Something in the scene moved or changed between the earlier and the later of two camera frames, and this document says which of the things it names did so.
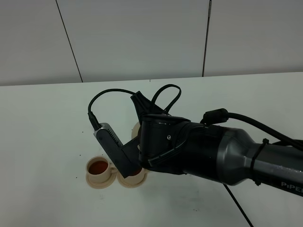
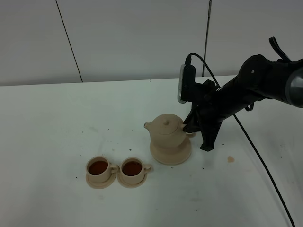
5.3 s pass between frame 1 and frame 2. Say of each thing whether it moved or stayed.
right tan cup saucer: stayed
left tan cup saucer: stayed
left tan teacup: stayed
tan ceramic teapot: moved
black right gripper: moved
